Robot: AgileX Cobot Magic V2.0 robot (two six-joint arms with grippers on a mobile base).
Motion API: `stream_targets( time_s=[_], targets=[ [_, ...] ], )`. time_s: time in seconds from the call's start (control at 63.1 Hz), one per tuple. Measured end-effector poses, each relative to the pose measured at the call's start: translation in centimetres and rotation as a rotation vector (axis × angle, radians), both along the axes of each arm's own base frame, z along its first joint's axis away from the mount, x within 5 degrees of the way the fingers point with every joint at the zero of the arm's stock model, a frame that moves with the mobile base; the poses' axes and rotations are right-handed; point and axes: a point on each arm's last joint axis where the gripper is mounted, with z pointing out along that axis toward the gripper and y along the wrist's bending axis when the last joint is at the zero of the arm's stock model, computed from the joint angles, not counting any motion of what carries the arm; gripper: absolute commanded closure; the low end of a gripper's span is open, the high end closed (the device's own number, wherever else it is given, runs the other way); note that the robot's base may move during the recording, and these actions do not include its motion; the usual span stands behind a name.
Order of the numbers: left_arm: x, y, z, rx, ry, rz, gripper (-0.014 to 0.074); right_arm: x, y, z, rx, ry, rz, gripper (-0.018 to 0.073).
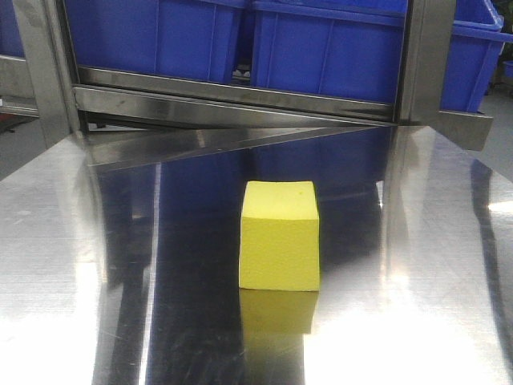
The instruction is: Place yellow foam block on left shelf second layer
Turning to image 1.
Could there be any yellow foam block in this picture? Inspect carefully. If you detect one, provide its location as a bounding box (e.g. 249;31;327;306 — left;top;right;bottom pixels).
239;180;321;292

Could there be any stainless steel shelf rack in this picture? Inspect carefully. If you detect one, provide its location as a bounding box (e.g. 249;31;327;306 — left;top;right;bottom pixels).
1;1;493;151

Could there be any blue plastic bin left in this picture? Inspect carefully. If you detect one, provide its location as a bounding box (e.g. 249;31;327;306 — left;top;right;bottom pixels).
65;1;248;83

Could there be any blue plastic bin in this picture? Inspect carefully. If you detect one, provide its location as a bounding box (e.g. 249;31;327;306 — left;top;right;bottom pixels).
251;1;407;103
65;1;248;83
441;0;512;113

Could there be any blue plastic bin middle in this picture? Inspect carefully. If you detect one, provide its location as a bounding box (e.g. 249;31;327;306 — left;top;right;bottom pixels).
251;1;407;103

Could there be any blue plastic bin right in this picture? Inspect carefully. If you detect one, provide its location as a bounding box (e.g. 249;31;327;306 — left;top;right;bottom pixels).
441;0;512;113

